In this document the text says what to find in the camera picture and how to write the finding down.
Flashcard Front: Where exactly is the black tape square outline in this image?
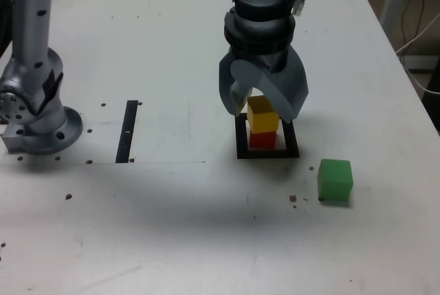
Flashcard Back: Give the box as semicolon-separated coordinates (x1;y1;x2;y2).
234;111;300;160

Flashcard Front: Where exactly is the yellow cube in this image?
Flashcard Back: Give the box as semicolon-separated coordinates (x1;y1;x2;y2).
246;95;280;134

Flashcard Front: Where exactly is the green cube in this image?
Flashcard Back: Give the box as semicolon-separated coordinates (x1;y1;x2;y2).
316;158;355;203

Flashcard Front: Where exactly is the red cube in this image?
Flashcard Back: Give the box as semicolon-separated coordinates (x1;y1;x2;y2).
248;131;278;150

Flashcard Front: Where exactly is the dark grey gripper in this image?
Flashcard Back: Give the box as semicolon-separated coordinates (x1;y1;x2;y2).
218;45;309;124

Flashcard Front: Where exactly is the white cable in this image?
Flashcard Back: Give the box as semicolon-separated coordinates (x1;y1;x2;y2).
395;11;440;96

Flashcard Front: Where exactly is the black tape strip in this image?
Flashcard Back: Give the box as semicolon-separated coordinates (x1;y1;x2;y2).
115;100;139;164

